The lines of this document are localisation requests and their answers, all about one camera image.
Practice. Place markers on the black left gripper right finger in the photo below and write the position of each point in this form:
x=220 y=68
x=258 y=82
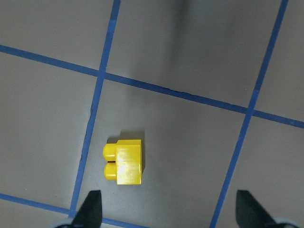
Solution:
x=250 y=213

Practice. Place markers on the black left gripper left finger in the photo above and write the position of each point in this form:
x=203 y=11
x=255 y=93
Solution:
x=90 y=212

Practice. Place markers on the yellow toy block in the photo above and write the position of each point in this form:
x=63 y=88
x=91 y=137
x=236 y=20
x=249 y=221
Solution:
x=124 y=162

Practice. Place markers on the brown paper table cover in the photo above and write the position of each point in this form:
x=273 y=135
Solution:
x=214 y=89

